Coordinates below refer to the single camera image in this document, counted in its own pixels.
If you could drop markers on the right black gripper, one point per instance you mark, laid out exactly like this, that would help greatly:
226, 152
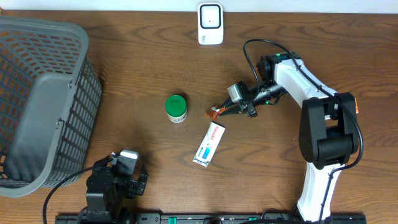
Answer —
249, 108

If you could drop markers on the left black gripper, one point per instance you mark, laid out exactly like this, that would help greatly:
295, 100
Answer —
142, 181

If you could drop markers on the red Top chocolate bar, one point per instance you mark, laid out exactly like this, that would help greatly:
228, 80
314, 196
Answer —
214, 112

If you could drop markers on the white Panadol medicine box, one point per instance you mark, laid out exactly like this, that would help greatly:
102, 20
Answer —
209, 144

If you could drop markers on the green lid white jar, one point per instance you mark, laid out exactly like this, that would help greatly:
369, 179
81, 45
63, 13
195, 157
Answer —
176, 108

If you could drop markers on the small orange snack packet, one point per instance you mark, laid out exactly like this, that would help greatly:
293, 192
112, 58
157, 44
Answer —
356, 106

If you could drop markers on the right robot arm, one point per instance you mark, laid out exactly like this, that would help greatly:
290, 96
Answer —
327, 134

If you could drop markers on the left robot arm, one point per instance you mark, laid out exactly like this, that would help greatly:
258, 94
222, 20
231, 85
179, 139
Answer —
98, 206

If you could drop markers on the white barcode scanner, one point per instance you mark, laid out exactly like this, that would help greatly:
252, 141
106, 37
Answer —
210, 23

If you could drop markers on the grey plastic mesh basket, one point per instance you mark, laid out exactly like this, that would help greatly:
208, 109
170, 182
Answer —
50, 97

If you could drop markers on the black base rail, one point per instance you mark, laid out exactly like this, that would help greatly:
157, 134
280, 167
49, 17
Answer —
156, 218

